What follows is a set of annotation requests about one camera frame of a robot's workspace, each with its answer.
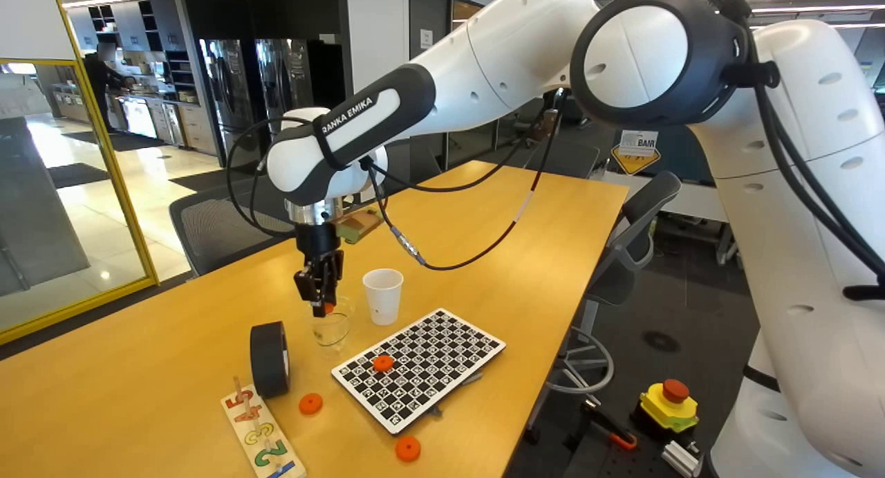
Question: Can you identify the kitchen counter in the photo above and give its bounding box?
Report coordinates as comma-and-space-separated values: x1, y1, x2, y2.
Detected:
109, 93, 219, 156

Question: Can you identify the silver aluminium bracket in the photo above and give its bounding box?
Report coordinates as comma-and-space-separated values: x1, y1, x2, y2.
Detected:
661, 440, 704, 478

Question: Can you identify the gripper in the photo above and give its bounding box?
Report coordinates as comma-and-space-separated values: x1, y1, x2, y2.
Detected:
293, 222, 345, 319

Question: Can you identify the white paper cup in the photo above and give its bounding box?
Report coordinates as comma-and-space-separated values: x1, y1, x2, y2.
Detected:
362, 268, 404, 327

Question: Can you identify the yellow framed glass partition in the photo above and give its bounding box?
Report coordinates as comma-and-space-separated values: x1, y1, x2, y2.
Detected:
0, 0, 160, 346

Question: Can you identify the black office chair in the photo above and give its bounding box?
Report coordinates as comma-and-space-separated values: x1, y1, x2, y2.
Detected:
524, 170, 683, 445

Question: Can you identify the clear plastic cup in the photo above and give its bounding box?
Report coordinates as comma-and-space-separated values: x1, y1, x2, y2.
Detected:
309, 296, 356, 355

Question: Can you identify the orange handled clamp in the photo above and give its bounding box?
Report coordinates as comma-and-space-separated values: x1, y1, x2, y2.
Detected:
583, 401, 639, 452

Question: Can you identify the yellow diamond sign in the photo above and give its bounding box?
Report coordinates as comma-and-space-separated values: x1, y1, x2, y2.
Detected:
611, 129, 662, 176

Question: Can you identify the wooden number puzzle board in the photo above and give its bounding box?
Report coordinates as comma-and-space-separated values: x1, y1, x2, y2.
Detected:
221, 376, 308, 478

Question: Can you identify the dark floor mat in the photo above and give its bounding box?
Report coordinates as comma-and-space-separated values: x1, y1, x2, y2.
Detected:
46, 162, 112, 190
64, 130, 169, 153

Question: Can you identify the yellow emergency stop button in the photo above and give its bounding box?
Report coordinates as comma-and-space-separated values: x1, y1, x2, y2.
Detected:
633, 379, 700, 435

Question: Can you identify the grey mesh office chair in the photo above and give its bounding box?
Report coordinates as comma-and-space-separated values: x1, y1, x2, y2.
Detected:
169, 179, 299, 279

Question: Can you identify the row of steel refrigerators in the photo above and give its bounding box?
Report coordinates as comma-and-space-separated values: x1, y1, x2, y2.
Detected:
198, 38, 316, 169

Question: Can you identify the checkered calibration board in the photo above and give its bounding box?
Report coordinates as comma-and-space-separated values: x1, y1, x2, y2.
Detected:
331, 309, 507, 435

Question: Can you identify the black tape roll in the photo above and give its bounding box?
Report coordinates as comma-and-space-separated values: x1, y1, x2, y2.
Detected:
250, 320, 292, 399

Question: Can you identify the person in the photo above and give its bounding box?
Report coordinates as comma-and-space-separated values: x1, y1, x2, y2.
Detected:
82, 42, 127, 134

